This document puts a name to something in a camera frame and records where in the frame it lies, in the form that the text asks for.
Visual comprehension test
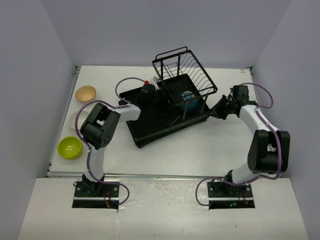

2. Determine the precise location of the black drip tray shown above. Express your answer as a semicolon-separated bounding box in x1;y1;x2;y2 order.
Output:
119;87;209;149

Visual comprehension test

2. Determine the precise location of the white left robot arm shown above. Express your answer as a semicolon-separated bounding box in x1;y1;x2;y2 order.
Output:
77;82;170;197

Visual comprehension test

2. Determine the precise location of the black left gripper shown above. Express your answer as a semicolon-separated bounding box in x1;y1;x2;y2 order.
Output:
147;83;182;112

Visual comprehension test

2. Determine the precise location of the blue ceramic bowl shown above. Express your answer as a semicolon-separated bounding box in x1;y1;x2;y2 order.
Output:
178;91;198;113

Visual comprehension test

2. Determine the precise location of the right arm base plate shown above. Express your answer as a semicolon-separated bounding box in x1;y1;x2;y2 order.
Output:
207;181;255;210

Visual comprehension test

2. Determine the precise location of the beige bird painted bowl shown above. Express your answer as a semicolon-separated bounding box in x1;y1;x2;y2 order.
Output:
75;85;97;103

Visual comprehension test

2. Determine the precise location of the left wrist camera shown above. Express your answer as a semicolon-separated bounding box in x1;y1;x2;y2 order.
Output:
144;76;160;91

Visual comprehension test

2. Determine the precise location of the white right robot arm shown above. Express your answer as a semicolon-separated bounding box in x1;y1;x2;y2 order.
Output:
211;83;291;197

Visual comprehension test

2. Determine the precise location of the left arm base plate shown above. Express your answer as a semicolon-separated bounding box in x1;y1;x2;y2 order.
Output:
72;181;119;210

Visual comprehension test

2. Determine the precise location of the white speckled ceramic bowl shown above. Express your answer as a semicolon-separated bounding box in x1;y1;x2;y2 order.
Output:
68;110;89;130

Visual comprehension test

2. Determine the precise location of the black wire dish rack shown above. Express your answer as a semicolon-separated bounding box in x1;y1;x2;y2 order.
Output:
152;46;218;120

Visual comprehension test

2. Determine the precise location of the lime green bowl front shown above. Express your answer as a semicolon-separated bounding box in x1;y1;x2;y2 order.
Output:
57;136;83;160

